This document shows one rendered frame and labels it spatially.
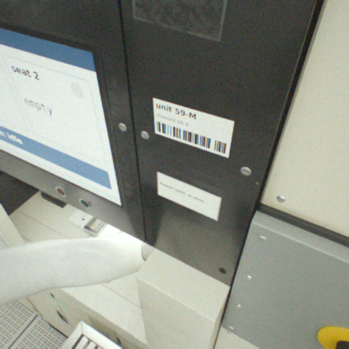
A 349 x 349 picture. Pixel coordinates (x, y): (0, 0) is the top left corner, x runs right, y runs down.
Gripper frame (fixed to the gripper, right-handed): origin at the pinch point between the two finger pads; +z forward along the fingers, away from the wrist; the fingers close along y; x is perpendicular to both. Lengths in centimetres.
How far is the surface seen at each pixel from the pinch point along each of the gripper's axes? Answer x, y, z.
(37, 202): -35, -56, -8
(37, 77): 42, 1, -30
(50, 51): 46, 4, -30
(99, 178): 29.5, 6.9, -30.3
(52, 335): -122, -56, -33
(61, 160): 29.7, 0.0, -30.3
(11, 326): -122, -79, -41
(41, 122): 35.7, -1.1, -30.3
